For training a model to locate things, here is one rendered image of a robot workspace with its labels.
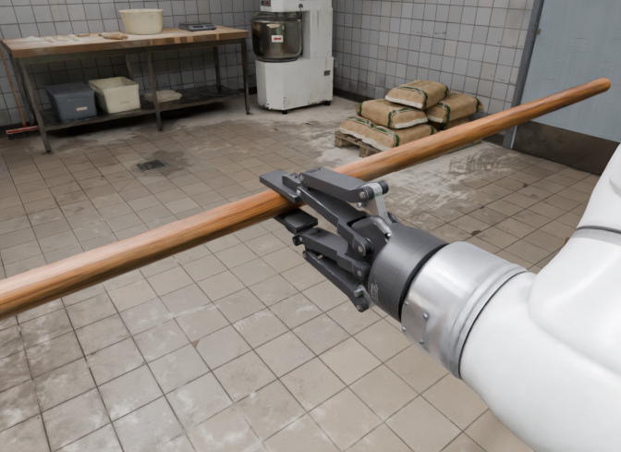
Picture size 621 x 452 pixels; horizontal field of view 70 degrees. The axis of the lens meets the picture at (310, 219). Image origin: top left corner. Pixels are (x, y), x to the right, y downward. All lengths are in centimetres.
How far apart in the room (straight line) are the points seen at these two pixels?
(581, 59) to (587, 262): 397
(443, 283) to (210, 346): 182
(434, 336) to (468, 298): 4
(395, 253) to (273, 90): 494
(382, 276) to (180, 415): 158
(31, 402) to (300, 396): 103
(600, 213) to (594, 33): 391
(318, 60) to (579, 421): 528
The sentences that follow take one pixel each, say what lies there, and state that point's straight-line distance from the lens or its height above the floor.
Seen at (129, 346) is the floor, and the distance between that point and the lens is 219.
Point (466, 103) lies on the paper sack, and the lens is 436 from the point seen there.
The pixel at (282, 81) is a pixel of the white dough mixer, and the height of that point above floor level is 38.
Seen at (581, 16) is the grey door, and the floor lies 115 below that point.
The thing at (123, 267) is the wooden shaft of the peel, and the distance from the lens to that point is 43.
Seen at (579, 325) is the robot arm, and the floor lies 128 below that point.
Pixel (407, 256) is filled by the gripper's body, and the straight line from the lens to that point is 34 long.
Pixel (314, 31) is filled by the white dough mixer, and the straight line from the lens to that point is 541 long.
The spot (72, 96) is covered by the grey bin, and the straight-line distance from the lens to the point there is 481.
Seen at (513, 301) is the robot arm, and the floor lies 127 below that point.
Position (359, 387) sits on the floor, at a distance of 190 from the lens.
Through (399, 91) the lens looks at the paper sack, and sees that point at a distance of 397.
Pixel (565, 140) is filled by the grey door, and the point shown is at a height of 21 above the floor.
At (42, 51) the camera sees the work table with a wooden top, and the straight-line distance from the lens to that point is 456.
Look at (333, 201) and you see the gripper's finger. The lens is 43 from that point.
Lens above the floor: 144
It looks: 29 degrees down
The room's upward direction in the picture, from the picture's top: straight up
